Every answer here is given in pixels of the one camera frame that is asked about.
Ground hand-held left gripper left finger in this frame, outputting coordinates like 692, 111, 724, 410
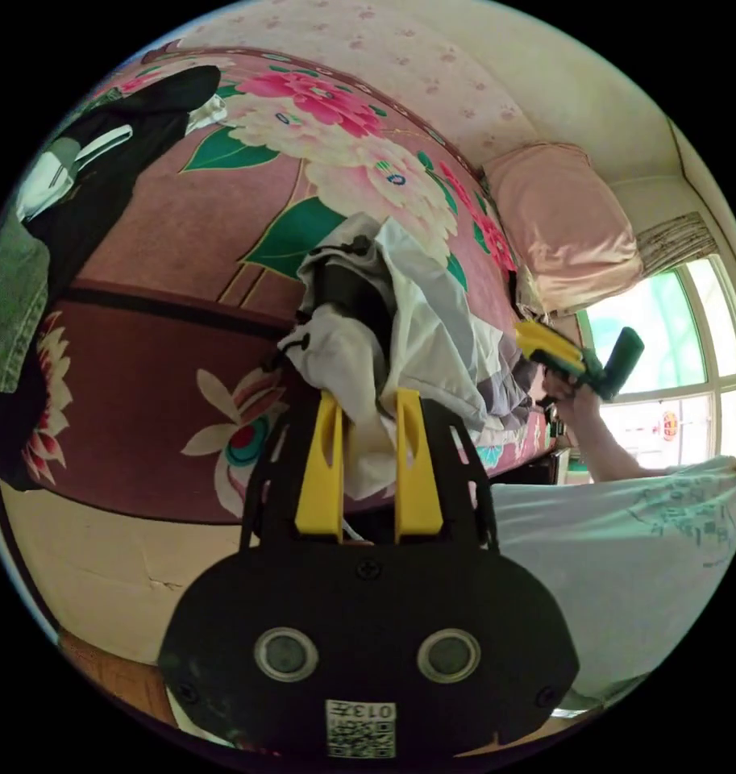
294, 389, 345, 539

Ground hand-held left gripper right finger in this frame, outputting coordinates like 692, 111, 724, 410
393, 389, 445, 543

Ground white jacket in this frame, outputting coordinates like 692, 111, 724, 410
275, 214, 551, 503

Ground person's right forearm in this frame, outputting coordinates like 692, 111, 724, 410
565, 403, 677, 486

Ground person's right hand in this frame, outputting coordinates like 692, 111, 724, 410
543, 369, 605, 428

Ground window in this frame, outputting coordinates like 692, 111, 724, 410
575, 253, 736, 468

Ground pink pillow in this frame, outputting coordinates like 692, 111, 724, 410
480, 142, 642, 317

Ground person's body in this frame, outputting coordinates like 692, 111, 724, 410
487, 451, 736, 716

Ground bed with floral sheet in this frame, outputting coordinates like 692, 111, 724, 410
0, 47, 563, 527

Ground pile of clothes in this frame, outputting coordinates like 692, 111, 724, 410
0, 64, 230, 492

